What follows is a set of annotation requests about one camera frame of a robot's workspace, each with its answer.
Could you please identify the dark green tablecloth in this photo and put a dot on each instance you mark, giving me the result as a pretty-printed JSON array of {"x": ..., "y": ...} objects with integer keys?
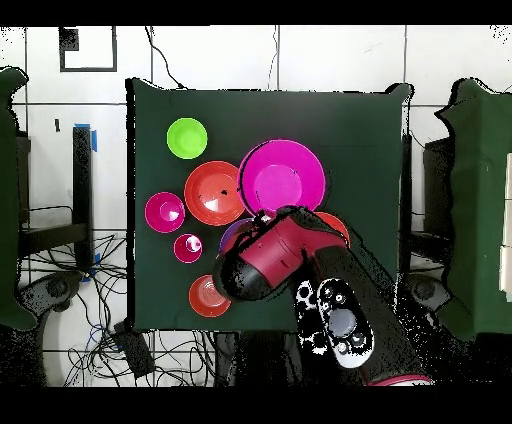
[{"x": 360, "y": 140}]

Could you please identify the large pink bowl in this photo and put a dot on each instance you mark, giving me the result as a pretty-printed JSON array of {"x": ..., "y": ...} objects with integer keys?
[{"x": 280, "y": 180}]

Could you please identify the green cloth covered table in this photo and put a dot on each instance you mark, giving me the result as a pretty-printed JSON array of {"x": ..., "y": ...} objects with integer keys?
[
  {"x": 10, "y": 200},
  {"x": 480, "y": 200}
]

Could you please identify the large orange bowl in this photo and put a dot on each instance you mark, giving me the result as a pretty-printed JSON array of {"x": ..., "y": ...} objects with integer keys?
[
  {"x": 212, "y": 188},
  {"x": 338, "y": 224}
]

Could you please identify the small green bowl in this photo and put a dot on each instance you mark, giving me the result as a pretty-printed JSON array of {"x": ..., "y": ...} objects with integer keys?
[{"x": 186, "y": 138}]

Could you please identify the small red bowl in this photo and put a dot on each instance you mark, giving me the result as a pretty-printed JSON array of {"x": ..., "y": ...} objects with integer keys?
[{"x": 160, "y": 214}]

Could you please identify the small orange bowl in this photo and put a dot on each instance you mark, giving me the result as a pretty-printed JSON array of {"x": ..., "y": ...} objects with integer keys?
[{"x": 202, "y": 300}]

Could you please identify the black tape square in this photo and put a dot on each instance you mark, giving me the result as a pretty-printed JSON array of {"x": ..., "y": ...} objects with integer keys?
[{"x": 88, "y": 69}]

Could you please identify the black metal stand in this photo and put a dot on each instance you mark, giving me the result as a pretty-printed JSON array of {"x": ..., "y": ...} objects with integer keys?
[
  {"x": 406, "y": 180},
  {"x": 82, "y": 180}
]

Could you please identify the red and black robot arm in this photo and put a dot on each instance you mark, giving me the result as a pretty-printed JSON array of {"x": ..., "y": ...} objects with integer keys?
[{"x": 280, "y": 252}]

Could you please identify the gray pedestal leg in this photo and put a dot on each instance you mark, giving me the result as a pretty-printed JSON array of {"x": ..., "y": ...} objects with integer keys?
[
  {"x": 52, "y": 288},
  {"x": 426, "y": 288}
]

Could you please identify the red cup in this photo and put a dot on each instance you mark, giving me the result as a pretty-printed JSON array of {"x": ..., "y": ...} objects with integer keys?
[{"x": 184, "y": 252}]

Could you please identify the blue tape strip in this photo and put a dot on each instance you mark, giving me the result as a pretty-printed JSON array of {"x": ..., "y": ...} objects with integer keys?
[
  {"x": 94, "y": 140},
  {"x": 97, "y": 258}
]

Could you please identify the purple bowl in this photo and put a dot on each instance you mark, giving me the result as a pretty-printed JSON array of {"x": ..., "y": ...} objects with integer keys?
[{"x": 232, "y": 234}]

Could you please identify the black power box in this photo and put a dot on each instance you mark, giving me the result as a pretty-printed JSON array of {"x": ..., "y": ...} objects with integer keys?
[{"x": 134, "y": 352}]

